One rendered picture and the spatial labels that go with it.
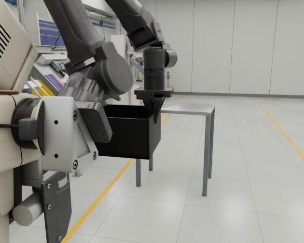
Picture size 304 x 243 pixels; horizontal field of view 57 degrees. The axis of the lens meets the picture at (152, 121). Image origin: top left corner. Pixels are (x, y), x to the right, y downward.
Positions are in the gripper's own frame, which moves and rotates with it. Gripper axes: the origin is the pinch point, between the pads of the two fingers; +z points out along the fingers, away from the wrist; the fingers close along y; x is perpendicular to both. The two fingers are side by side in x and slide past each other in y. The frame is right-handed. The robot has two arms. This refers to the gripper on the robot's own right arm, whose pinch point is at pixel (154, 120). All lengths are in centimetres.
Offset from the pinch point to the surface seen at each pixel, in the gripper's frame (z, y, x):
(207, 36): -57, 3, -851
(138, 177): 103, 51, -171
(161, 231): 112, 16, -103
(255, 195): 114, -61, -176
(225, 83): 87, -58, -847
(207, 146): 64, -14, -166
